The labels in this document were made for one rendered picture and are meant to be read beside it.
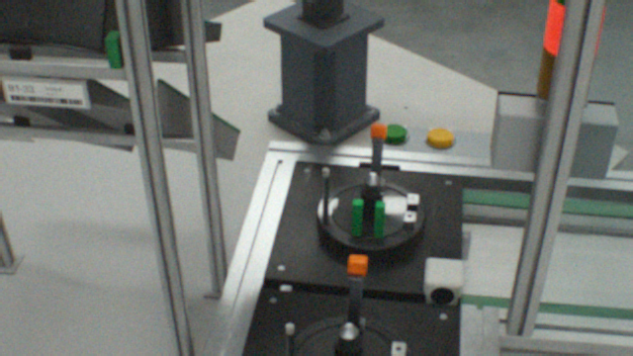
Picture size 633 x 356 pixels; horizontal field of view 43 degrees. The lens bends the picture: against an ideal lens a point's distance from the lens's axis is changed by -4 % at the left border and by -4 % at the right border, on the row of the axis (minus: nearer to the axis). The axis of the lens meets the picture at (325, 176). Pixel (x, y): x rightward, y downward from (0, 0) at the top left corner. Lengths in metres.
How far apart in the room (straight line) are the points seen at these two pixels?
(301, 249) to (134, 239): 0.31
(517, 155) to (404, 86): 0.76
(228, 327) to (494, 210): 0.42
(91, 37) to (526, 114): 0.43
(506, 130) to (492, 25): 2.94
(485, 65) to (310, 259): 2.47
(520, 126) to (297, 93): 0.64
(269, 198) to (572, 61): 0.54
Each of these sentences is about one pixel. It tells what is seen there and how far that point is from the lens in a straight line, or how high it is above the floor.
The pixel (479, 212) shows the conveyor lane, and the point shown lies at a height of 0.93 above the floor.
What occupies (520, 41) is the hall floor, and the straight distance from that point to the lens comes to 3.67.
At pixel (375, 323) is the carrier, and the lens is 0.94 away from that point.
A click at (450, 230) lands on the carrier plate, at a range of 1.09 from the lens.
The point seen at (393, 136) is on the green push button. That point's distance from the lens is 1.25.
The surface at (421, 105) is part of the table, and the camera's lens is 1.54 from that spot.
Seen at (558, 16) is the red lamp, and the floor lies 1.35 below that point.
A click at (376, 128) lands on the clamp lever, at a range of 1.09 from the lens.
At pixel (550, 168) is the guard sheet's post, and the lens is 0.83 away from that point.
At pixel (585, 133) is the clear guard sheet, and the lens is 0.83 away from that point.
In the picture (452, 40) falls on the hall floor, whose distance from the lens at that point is 3.61.
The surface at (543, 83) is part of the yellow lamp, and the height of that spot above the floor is 1.28.
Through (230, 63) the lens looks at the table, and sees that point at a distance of 1.67.
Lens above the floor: 1.68
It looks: 38 degrees down
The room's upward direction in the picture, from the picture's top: straight up
